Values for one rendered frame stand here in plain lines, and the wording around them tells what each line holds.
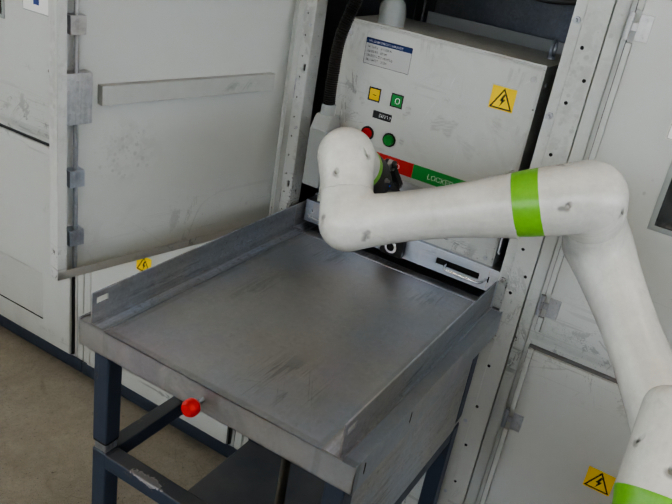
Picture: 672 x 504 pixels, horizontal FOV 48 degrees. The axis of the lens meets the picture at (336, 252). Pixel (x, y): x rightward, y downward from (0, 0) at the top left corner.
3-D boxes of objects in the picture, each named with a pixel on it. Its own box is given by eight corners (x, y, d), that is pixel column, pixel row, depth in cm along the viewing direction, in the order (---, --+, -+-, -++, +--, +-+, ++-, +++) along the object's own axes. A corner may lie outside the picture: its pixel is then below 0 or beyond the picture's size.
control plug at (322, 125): (317, 189, 180) (328, 119, 172) (300, 183, 182) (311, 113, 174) (334, 182, 186) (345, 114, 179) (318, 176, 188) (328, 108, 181)
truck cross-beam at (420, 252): (493, 294, 175) (500, 272, 172) (303, 219, 197) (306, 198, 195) (501, 287, 179) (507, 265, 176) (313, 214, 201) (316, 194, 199)
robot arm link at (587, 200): (633, 244, 125) (627, 181, 130) (631, 207, 114) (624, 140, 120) (522, 253, 131) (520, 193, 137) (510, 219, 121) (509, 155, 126)
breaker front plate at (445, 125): (487, 273, 174) (543, 69, 154) (315, 207, 194) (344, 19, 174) (489, 271, 175) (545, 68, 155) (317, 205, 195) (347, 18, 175)
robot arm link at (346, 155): (363, 114, 136) (308, 123, 140) (365, 180, 134) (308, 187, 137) (386, 139, 149) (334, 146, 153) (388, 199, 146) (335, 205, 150)
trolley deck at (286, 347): (351, 496, 119) (357, 467, 117) (78, 342, 145) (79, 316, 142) (496, 333, 174) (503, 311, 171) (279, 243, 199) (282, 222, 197)
